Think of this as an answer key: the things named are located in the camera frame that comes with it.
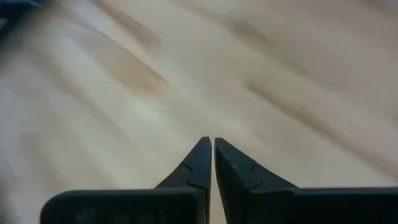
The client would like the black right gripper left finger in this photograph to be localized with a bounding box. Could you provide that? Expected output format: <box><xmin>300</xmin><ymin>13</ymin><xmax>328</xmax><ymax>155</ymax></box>
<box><xmin>40</xmin><ymin>136</ymin><xmax>212</xmax><ymax>224</ymax></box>

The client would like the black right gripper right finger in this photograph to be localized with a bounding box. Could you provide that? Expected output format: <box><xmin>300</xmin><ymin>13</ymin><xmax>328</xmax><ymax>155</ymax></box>
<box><xmin>215</xmin><ymin>138</ymin><xmax>398</xmax><ymax>224</ymax></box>

